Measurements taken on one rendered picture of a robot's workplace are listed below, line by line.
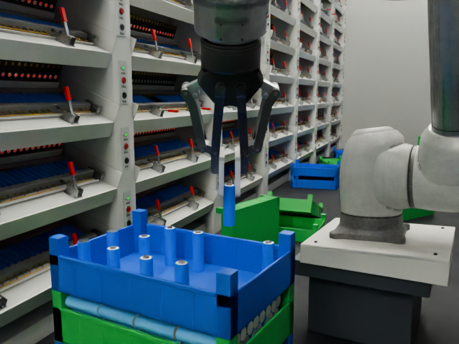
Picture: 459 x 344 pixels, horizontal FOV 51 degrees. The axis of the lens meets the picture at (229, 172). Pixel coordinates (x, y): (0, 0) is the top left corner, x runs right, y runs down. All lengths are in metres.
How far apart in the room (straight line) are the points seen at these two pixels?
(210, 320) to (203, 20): 0.35
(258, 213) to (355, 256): 0.72
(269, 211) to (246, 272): 1.10
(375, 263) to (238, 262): 0.44
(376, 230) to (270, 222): 0.73
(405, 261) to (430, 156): 0.24
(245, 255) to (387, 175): 0.52
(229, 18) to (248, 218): 1.26
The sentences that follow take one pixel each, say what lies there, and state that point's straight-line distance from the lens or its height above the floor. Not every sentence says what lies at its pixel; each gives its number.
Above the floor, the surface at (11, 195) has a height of 0.37.
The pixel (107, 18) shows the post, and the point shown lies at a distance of 1.41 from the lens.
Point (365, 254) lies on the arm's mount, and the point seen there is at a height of 0.24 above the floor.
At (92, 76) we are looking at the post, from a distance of 1.43.
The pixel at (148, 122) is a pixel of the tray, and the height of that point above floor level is 0.51.
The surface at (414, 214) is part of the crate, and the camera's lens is 2.52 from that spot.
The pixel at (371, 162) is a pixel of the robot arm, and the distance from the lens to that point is 1.19.
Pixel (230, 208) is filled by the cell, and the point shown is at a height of 0.43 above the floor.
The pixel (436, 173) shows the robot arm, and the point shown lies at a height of 0.43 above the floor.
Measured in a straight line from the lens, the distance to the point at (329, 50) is 4.73.
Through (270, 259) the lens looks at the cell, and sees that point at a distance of 0.71.
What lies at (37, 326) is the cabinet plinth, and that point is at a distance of 1.32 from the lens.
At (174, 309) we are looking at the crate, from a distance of 0.61.
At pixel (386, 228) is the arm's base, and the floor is 0.28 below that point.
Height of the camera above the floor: 0.60
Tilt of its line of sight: 9 degrees down
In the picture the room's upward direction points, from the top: straight up
